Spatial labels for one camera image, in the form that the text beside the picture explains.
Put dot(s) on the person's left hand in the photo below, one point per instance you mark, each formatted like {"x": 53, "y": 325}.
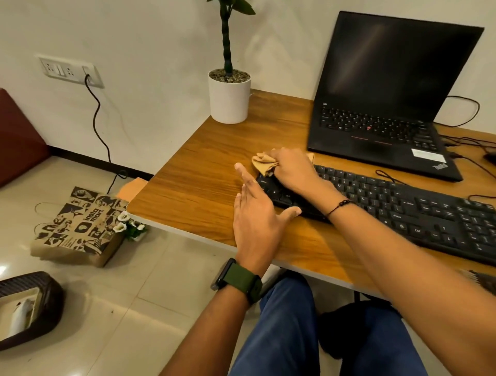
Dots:
{"x": 257, "y": 228}

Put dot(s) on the person's right hand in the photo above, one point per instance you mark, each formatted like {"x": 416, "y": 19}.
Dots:
{"x": 298, "y": 170}

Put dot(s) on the yellow cloth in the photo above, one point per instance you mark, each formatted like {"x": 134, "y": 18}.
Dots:
{"x": 263, "y": 164}

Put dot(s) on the black keyboard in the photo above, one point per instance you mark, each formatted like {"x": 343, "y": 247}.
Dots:
{"x": 407, "y": 209}

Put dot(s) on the black cleaning brush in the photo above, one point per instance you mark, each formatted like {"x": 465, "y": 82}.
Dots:
{"x": 486, "y": 282}

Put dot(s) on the person's right forearm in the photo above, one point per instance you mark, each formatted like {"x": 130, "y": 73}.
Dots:
{"x": 418, "y": 286}

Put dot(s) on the person's left forearm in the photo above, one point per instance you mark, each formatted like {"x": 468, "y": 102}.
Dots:
{"x": 205, "y": 337}

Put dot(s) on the person's blue jeans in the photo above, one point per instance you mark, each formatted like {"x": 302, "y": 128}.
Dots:
{"x": 286, "y": 337}

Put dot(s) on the white seat chair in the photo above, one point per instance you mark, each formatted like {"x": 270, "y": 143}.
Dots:
{"x": 271, "y": 277}

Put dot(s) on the black metal table leg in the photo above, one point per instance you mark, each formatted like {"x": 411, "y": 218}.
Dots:
{"x": 356, "y": 296}

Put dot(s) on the black laptop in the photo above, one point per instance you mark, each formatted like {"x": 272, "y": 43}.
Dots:
{"x": 387, "y": 62}

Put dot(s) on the green potted plant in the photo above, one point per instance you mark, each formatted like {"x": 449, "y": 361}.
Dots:
{"x": 226, "y": 42}

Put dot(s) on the printed brown paper bag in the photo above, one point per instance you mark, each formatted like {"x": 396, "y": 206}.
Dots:
{"x": 77, "y": 228}

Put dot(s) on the black computer mouse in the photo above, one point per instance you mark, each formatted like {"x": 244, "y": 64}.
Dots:
{"x": 491, "y": 158}

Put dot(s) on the black woven basket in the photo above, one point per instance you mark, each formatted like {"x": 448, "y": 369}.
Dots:
{"x": 54, "y": 302}

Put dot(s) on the white sock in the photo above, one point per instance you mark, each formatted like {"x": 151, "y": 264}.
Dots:
{"x": 21, "y": 315}

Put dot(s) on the maroon sofa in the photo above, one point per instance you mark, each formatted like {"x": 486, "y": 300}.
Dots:
{"x": 19, "y": 139}

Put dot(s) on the white wall socket panel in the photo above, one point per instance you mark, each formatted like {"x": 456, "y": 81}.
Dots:
{"x": 62, "y": 69}

